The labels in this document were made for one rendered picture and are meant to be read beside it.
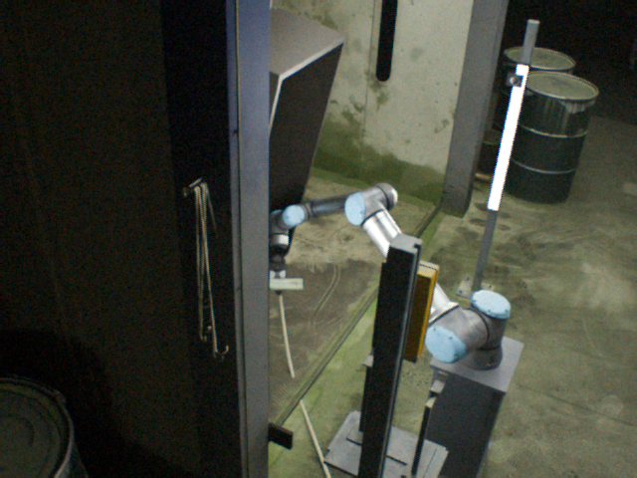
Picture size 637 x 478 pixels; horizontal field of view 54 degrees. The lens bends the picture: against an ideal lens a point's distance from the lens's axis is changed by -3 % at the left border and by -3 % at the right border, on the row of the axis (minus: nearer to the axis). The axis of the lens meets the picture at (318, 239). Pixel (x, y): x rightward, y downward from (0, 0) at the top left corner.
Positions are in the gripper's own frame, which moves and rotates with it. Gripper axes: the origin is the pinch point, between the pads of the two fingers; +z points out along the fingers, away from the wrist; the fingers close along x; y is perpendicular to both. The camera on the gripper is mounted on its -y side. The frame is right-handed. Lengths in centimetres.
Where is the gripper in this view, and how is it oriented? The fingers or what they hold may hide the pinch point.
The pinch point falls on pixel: (277, 287)
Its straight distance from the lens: 297.8
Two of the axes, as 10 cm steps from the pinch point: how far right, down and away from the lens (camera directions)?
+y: -0.1, 2.7, 9.6
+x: -10.0, -0.1, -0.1
